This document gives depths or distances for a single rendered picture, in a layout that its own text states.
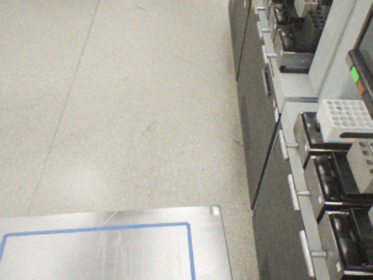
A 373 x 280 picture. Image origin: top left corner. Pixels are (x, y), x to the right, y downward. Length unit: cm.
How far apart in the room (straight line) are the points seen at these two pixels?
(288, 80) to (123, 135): 106
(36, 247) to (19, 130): 147
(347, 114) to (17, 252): 78
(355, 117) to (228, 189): 97
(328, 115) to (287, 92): 28
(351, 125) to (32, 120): 168
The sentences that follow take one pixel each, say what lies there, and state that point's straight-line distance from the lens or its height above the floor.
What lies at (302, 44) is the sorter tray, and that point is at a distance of 128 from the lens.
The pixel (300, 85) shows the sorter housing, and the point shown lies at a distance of 128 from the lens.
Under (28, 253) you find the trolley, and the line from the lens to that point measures 80.
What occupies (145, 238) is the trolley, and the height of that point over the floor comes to 82.
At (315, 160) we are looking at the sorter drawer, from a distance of 96.
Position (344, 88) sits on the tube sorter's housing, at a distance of 107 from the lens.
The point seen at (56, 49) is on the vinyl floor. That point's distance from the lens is 274.
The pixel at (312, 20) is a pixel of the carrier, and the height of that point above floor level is 88.
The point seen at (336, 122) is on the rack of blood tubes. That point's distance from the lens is 99.
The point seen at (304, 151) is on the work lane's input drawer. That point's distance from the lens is 101.
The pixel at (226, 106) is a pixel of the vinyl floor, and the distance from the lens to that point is 227.
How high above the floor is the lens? 149
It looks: 47 degrees down
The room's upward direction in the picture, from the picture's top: 4 degrees clockwise
